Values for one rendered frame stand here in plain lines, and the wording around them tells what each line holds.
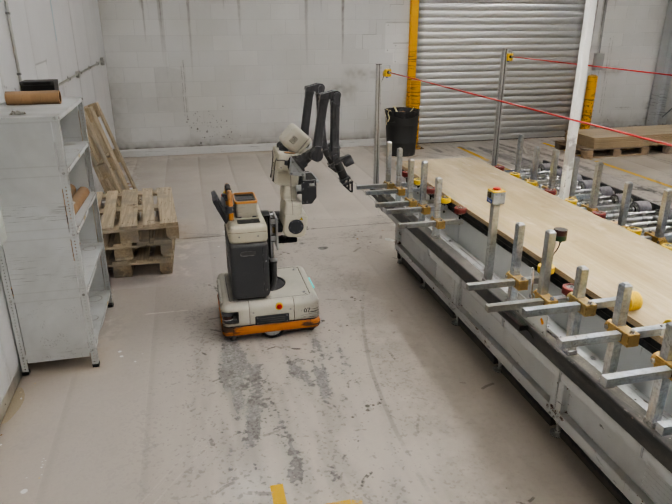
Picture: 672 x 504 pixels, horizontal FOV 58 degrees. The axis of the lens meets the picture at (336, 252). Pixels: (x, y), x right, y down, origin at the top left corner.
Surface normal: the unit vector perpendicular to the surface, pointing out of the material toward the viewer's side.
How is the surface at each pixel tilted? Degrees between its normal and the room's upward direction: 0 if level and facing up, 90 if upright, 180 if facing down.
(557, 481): 0
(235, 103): 90
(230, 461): 0
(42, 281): 90
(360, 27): 90
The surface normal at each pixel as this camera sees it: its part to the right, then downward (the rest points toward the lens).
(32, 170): 0.23, 0.35
